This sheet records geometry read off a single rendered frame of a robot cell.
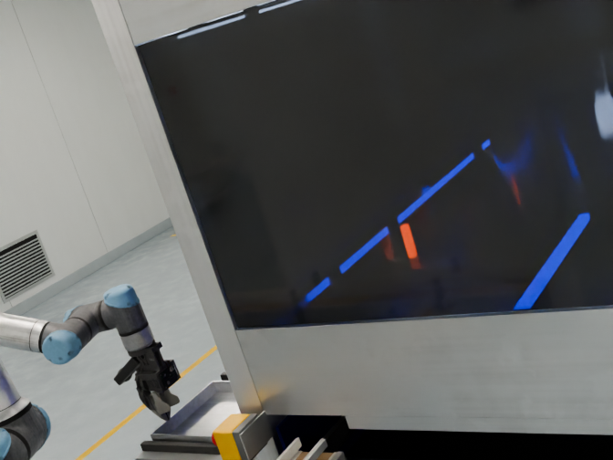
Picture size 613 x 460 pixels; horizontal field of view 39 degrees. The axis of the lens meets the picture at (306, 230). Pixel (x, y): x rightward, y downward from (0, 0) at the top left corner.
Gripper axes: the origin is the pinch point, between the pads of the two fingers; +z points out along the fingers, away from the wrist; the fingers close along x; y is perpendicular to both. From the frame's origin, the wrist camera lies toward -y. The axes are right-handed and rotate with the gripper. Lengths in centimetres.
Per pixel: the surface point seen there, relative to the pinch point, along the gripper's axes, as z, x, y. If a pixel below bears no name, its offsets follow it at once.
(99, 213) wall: 43, 432, -480
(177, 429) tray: 4.5, 0.7, 1.8
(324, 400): -11, -13, 61
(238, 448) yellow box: -6.3, -22.4, 43.3
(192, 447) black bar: 3.1, -9.0, 15.2
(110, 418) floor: 91, 143, -209
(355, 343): -23, -13, 72
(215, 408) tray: 4.7, 10.7, 6.9
